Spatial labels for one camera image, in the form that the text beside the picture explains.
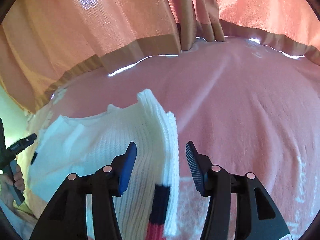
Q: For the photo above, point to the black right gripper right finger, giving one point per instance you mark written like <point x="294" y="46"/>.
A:
<point x="257" y="216"/>

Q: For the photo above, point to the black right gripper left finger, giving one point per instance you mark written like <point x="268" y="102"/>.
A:
<point x="65" y="214"/>

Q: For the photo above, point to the white striped knit sweater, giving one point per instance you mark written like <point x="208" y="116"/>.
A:
<point x="84" y="145"/>

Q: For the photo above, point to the person's left hand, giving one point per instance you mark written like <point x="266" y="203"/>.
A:
<point x="18" y="181"/>

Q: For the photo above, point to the peach orange curtain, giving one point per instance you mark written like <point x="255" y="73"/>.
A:
<point x="45" y="43"/>

